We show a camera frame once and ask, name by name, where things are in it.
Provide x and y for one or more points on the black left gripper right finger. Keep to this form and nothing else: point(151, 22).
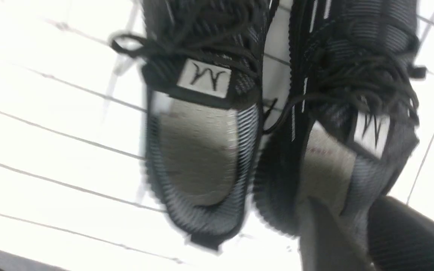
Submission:
point(399, 238)

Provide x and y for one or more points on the black knit sneaker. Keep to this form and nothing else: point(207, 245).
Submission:
point(203, 72)
point(347, 129)

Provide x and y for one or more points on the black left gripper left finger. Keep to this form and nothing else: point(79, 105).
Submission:
point(12, 262)

